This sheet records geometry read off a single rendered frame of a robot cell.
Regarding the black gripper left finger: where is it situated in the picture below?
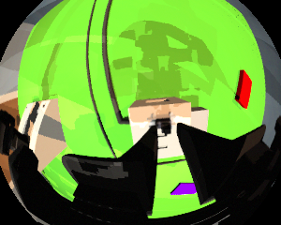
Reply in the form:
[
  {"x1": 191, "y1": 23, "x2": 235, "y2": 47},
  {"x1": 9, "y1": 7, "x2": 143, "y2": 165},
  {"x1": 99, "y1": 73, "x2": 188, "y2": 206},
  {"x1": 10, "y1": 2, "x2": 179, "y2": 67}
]
[{"x1": 62, "y1": 125, "x2": 159, "y2": 217}]

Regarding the purple flat bar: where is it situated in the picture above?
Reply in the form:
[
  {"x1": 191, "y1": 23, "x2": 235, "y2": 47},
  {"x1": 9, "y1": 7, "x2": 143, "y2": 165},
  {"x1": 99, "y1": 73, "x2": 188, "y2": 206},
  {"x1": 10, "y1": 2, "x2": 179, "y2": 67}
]
[{"x1": 170, "y1": 183, "x2": 197, "y2": 195}]

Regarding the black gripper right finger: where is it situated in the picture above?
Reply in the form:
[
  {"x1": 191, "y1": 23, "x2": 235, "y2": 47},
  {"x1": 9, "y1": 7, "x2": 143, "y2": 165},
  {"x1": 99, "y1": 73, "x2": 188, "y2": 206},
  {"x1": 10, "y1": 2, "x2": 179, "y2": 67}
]
[{"x1": 177, "y1": 123, "x2": 266, "y2": 205}]

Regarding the red flat block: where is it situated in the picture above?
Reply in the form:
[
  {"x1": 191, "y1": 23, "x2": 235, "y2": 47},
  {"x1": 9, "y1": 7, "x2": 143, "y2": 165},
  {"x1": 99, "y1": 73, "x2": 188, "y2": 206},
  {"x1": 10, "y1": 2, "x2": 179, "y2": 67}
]
[{"x1": 235, "y1": 70, "x2": 252, "y2": 109}]

